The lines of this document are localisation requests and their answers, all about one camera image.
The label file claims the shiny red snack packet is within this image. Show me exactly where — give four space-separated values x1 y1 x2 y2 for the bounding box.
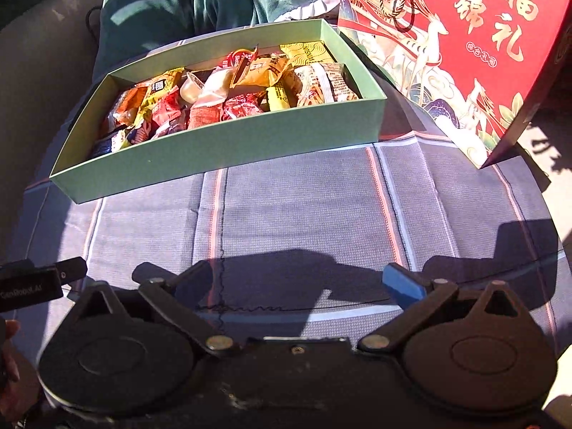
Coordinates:
222 93 265 122

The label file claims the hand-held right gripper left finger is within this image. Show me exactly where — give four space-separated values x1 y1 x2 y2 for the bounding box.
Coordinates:
67 259 240 359

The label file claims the small red candy packet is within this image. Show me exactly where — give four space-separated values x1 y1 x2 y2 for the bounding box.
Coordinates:
221 46 261 73

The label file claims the yellow figure toy packet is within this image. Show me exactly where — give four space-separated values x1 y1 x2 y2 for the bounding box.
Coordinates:
109 129 135 151

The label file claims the teal fleece cloth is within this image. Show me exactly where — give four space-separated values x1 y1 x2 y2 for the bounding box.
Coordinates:
91 0 346 87

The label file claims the orange patterned snack packet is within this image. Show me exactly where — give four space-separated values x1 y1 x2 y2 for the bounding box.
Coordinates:
111 86 149 127

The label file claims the orange sausage packet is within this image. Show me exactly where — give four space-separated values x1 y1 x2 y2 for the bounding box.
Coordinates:
188 104 223 131

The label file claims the long yellow snack bar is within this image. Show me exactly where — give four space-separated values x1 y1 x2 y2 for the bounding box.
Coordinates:
266 84 299 112

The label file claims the yellow line-patterned packet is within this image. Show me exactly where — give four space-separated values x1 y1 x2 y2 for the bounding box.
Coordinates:
280 40 337 69

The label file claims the green cardboard box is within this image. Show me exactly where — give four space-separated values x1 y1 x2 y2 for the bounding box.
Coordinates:
49 18 388 203

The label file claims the blue and white packet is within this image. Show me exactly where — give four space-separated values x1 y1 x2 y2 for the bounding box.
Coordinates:
90 136 113 158

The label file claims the orange white packet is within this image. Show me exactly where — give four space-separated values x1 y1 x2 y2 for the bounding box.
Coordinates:
294 61 361 108

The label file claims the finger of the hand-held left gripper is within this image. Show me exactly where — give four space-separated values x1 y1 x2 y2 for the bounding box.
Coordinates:
55 256 89 286

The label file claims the plaid tablecloth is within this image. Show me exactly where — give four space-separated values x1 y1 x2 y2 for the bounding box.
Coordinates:
8 31 564 346

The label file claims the person's left hand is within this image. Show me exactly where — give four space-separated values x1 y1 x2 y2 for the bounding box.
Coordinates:
0 319 21 395

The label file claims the pale translucent packet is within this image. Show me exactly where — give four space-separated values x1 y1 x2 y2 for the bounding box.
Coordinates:
197 68 236 109

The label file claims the yellow cracker packet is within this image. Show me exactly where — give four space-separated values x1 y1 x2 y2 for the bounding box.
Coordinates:
145 67 186 100

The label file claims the red gift box lid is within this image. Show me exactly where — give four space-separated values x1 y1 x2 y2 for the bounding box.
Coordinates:
336 0 572 171

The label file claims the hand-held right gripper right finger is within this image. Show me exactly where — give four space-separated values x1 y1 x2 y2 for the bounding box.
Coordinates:
355 261 533 355

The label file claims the yellow orange snack packet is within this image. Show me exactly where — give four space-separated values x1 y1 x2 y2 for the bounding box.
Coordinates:
233 53 290 89

